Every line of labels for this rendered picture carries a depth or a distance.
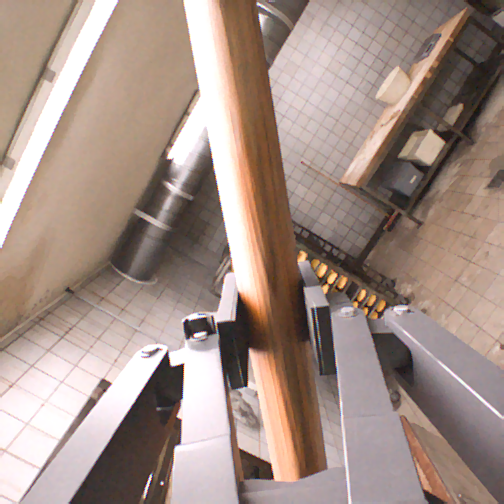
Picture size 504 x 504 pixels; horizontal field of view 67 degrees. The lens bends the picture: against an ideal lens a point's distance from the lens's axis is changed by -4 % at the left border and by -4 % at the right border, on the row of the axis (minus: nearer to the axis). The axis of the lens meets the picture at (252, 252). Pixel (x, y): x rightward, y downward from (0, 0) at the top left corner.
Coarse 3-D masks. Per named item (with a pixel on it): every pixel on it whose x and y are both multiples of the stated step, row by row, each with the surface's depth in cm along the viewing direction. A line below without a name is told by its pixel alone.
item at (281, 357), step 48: (192, 0) 15; (240, 0) 15; (240, 48) 15; (240, 96) 15; (240, 144) 16; (240, 192) 16; (240, 240) 17; (288, 240) 17; (240, 288) 18; (288, 288) 17; (288, 336) 18; (288, 384) 18; (288, 432) 19; (288, 480) 20
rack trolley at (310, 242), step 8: (296, 224) 404; (296, 232) 362; (312, 232) 406; (312, 240) 388; (224, 248) 415; (312, 248) 368; (320, 248) 365; (336, 248) 410; (224, 256) 372; (328, 256) 409; (336, 256) 367; (352, 256) 413; (224, 264) 374; (344, 264) 368; (352, 264) 389; (352, 272) 373; (360, 272) 370; (368, 272) 414; (376, 272) 416; (368, 280) 381; (392, 280) 418; (376, 288) 377; (384, 288) 374; (392, 288) 387; (400, 296) 374
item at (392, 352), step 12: (336, 300) 17; (348, 300) 17; (372, 324) 14; (384, 324) 14; (372, 336) 14; (384, 336) 14; (396, 336) 13; (384, 348) 14; (396, 348) 13; (408, 348) 13; (384, 360) 14; (396, 360) 14; (408, 360) 13
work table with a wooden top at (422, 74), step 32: (448, 32) 401; (416, 64) 455; (480, 64) 453; (416, 96) 406; (480, 96) 410; (384, 128) 438; (416, 128) 484; (448, 128) 418; (352, 160) 498; (416, 192) 437
